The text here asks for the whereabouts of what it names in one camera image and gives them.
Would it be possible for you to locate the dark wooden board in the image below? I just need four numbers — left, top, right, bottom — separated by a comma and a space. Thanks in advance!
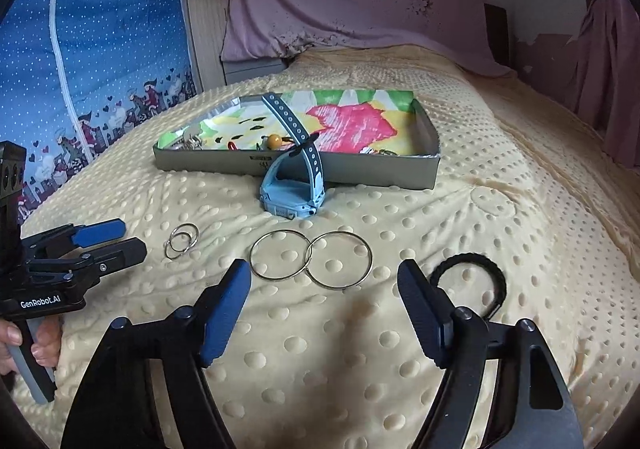
484, 3, 510, 66

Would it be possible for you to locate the white bedside cabinet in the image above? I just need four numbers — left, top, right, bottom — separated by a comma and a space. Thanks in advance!
222, 56, 292, 86

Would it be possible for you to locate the yellow dotted blanket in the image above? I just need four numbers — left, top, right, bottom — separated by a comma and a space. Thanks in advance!
10, 46, 640, 449

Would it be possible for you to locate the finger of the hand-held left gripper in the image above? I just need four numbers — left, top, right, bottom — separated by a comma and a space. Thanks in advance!
27, 237, 148, 281
21, 220, 127, 251

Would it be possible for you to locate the light blue smartwatch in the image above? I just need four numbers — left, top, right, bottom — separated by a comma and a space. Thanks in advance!
258, 93, 327, 219

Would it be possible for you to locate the light wooden panel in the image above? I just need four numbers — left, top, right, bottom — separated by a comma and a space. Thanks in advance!
177, 0, 236, 95

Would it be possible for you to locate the blue printed fabric wardrobe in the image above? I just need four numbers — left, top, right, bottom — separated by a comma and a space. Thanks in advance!
0, 0, 201, 230

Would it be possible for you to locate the black hair tie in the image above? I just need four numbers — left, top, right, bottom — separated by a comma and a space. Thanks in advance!
429, 253, 507, 326

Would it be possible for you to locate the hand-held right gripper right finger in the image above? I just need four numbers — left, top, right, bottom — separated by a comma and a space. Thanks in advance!
397, 259, 584, 449

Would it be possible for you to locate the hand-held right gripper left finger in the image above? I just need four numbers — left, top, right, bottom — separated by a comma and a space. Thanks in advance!
60, 259, 252, 449

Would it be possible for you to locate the pair of small metal rings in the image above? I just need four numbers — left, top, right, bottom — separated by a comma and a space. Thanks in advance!
164, 224, 200, 260

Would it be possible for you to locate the cardboard box with colourful lining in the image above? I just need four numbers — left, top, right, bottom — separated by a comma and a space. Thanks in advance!
152, 89, 442, 191

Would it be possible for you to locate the pink curtain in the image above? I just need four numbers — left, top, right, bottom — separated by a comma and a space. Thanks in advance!
560, 0, 640, 170

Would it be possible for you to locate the clear claw hair clip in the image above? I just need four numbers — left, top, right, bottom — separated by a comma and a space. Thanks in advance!
172, 126, 204, 150

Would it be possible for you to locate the brown hair tie orange bead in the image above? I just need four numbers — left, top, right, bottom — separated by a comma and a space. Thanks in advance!
260, 133, 296, 153

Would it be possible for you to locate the person's left hand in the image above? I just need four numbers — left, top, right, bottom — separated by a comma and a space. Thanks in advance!
0, 316, 62, 376

